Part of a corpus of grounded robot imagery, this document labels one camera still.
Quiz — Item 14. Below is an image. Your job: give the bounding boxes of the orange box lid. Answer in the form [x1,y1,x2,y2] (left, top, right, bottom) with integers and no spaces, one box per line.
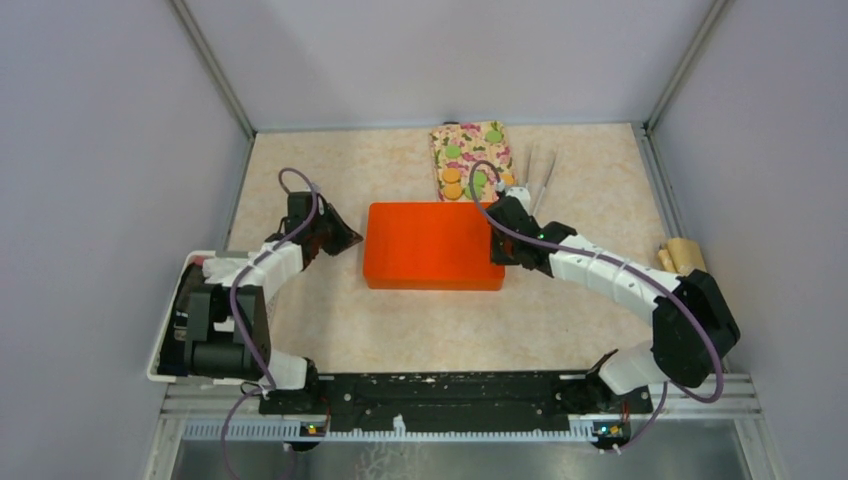
[363,202,505,291]

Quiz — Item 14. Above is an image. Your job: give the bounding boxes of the metal tongs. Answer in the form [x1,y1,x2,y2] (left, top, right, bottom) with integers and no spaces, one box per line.
[524,143,558,216]

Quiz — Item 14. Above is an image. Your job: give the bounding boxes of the floral tray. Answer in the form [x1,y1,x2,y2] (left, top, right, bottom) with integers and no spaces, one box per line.
[428,121,516,202]

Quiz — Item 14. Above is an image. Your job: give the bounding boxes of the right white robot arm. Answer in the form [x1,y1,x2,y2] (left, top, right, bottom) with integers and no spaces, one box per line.
[483,184,741,412]

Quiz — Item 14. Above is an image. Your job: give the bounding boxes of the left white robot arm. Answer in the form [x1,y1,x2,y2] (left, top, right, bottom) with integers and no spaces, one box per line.
[183,192,363,414]

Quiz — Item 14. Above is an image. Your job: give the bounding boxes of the green cookie bottom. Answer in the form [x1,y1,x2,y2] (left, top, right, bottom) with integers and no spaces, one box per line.
[463,185,479,200]

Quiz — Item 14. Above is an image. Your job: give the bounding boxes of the orange cookie lower left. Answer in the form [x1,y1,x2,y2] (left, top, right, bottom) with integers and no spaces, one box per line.
[442,183,464,201]

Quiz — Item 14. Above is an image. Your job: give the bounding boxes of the orange cookie mid left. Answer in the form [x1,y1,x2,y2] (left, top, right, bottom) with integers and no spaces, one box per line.
[441,168,462,184]

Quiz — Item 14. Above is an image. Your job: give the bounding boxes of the white cloth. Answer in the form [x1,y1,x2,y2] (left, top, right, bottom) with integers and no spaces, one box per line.
[200,256,248,283]

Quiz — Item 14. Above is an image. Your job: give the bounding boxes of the green cookie left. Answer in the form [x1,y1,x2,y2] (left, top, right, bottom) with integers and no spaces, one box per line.
[444,145,462,159]

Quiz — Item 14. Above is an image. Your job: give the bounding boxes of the green cookie top right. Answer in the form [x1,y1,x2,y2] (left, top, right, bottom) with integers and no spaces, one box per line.
[485,129,503,144]

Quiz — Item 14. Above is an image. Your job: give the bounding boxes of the tan paper roll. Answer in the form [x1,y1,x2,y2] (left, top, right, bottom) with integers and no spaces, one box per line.
[657,237,707,276]

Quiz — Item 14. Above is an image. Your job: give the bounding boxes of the white perforated basket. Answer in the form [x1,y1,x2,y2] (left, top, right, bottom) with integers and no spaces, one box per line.
[147,244,301,388]

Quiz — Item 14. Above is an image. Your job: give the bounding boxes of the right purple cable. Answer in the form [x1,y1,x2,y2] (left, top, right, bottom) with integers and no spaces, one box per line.
[466,159,727,454]

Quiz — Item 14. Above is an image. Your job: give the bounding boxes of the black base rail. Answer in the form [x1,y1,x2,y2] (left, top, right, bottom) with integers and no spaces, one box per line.
[259,370,653,433]

